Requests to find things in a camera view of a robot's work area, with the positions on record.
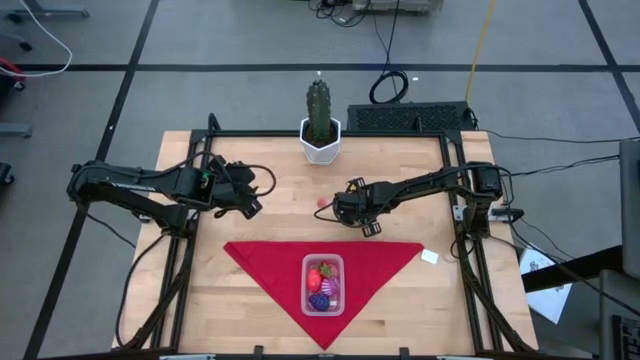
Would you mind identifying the red object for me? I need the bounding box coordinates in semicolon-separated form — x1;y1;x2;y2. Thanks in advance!
0;57;26;86

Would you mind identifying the black metal frame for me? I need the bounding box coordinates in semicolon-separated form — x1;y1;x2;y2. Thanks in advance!
114;112;539;360

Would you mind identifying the clear plastic tupperware container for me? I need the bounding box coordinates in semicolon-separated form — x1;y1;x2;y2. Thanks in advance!
300;253;346;318

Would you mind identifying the coiled black cable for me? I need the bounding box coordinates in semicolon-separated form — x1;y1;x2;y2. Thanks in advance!
368;0;410;105

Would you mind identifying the grey equipment box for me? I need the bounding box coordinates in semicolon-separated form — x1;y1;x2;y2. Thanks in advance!
352;0;444;14

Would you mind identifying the black bar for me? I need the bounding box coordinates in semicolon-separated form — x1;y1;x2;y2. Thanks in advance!
522;244;626;294

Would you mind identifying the black cable connector block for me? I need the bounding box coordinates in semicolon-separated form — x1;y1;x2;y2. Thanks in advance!
488;206;526;224

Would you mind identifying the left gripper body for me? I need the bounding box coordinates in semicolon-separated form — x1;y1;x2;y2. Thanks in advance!
213;160;265;221

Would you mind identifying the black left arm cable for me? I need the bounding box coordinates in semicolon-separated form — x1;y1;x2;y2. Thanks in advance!
219;152;278;198

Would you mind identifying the black perforated computer case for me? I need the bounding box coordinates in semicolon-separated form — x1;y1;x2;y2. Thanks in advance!
347;101;476;132

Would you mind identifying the grey furniture base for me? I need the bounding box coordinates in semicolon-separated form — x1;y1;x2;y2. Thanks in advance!
7;0;91;24

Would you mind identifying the yellow cable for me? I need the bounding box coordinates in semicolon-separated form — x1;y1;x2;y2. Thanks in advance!
464;0;497;103

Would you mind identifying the white hexagonal plant pot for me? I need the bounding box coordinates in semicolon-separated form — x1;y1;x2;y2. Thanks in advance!
298;117;343;166

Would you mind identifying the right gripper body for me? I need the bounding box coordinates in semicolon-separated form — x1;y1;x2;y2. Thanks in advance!
332;177;389;239

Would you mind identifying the white paper sheet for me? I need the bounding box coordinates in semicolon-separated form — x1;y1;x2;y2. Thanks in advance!
519;242;574;325

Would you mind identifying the red cloth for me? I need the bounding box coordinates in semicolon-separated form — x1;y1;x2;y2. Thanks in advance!
223;240;425;351

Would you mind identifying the white cable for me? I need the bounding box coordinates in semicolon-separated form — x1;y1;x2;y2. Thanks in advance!
0;0;74;79

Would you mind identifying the grey cabinet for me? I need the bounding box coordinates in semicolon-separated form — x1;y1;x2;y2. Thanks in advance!
618;137;640;281

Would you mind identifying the green cactus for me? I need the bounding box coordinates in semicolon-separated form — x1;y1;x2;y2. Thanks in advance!
305;78;334;146

